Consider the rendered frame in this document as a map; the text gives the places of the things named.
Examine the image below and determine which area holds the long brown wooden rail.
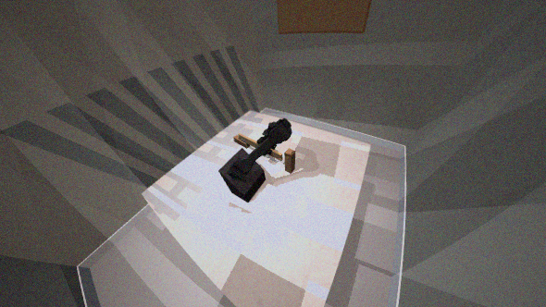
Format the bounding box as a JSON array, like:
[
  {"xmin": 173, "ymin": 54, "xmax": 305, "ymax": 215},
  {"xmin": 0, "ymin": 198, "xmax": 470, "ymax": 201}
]
[{"xmin": 238, "ymin": 133, "xmax": 283, "ymax": 161}]

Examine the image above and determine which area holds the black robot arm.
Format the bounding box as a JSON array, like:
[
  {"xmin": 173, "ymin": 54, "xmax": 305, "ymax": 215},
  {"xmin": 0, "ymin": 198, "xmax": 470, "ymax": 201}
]
[{"xmin": 227, "ymin": 117, "xmax": 292, "ymax": 180}]

